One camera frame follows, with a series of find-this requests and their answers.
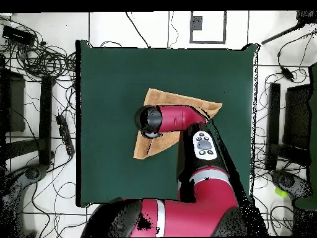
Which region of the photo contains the orange terry towel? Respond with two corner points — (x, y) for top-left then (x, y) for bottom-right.
(132, 87), (223, 160)

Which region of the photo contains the dark green tablecloth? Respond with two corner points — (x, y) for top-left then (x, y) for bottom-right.
(75, 39), (261, 208)

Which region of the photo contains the black power strip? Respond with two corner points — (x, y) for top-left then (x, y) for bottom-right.
(54, 114), (76, 156)

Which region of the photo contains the black stand bar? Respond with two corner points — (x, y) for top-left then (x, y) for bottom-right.
(38, 74), (54, 166)
(266, 82), (281, 170)

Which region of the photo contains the black stand base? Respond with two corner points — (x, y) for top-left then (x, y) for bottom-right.
(269, 169), (313, 201)
(0, 163), (49, 237)

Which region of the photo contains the small bright green object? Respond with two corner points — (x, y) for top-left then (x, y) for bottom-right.
(274, 187), (289, 199)

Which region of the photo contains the black equipment case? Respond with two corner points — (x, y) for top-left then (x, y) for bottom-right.
(0, 69), (26, 133)
(283, 83), (313, 149)

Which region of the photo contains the black power adapter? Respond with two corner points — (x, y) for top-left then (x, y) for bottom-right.
(280, 66), (296, 83)

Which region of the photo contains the black tripod pole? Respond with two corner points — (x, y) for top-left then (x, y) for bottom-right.
(260, 10), (317, 46)

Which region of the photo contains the black electronics box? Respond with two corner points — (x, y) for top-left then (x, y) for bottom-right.
(1, 25), (37, 47)

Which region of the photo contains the grey square floor frame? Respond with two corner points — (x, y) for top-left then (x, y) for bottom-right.
(189, 11), (227, 45)

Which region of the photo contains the black cable bundle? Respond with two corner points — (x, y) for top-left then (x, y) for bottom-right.
(0, 14), (77, 82)

